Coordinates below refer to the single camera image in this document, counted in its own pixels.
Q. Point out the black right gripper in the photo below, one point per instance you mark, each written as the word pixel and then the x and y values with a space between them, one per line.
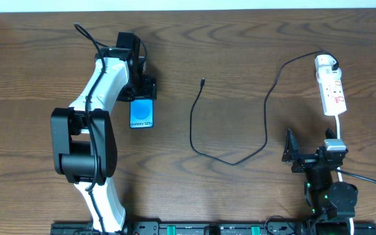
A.
pixel 307 160

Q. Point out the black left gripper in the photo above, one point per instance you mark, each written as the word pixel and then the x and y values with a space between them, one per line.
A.
pixel 143 92

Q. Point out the blue screen Galaxy smartphone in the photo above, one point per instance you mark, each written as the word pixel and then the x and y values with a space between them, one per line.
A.
pixel 141 114

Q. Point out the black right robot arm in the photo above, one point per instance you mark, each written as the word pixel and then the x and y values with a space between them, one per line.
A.
pixel 332 202

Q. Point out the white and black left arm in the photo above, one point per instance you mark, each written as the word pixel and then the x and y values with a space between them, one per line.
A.
pixel 83 141

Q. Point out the white USB charger plug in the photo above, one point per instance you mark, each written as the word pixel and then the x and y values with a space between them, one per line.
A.
pixel 326 60

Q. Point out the white power strip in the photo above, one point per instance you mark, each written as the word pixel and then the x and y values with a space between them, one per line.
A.
pixel 331 90

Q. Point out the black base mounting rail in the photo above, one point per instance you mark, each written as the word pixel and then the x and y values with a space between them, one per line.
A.
pixel 271 227

